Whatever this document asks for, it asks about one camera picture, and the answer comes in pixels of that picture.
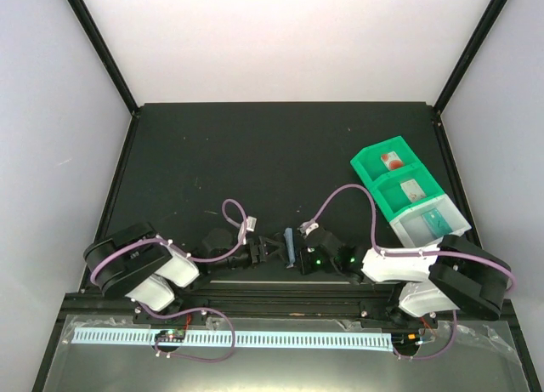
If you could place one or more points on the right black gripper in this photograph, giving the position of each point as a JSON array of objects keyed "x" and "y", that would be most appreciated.
[{"x": 304, "y": 265}]

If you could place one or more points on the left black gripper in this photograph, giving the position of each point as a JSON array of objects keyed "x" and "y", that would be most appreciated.
[{"x": 261, "y": 249}]

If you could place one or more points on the black leather card holder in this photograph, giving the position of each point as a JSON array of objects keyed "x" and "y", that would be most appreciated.
[{"x": 290, "y": 247}]

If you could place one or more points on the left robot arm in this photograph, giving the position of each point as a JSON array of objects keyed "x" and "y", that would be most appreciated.
[{"x": 139, "y": 264}]

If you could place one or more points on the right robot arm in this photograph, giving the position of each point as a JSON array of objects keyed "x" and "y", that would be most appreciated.
[{"x": 452, "y": 274}]

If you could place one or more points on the white card red marks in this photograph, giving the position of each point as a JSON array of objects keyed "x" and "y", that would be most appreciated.
[{"x": 413, "y": 190}]

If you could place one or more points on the teal card in clear bin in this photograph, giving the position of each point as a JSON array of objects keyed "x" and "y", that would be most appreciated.
[{"x": 436, "y": 223}]

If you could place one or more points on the green two-compartment bin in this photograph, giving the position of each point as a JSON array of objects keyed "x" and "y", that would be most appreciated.
[{"x": 384, "y": 185}]

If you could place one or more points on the clear plastic bin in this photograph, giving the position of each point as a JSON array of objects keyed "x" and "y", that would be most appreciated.
[{"x": 412, "y": 231}]

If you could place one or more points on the small electronics board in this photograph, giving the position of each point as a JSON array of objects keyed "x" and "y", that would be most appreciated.
[{"x": 170, "y": 336}]

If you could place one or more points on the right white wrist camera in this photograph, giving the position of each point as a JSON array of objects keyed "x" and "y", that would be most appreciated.
[{"x": 307, "y": 227}]

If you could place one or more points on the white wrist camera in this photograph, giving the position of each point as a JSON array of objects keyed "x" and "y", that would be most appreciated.
[
  {"x": 250, "y": 223},
  {"x": 307, "y": 227}
]

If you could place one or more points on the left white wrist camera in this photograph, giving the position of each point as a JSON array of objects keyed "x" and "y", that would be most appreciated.
[{"x": 250, "y": 223}]

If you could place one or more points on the black aluminium rail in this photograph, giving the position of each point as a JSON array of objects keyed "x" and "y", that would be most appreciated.
[{"x": 321, "y": 300}]

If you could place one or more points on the white slotted cable duct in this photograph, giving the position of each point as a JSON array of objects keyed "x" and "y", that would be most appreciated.
[{"x": 240, "y": 339}]

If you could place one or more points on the right black frame post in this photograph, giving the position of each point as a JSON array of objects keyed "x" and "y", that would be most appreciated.
[{"x": 474, "y": 43}]

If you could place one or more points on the black frame post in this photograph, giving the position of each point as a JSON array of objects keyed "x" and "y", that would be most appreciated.
[
  {"x": 474, "y": 43},
  {"x": 87, "y": 23}
]

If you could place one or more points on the left black frame post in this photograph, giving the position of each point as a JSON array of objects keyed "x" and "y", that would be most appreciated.
[{"x": 87, "y": 23}]

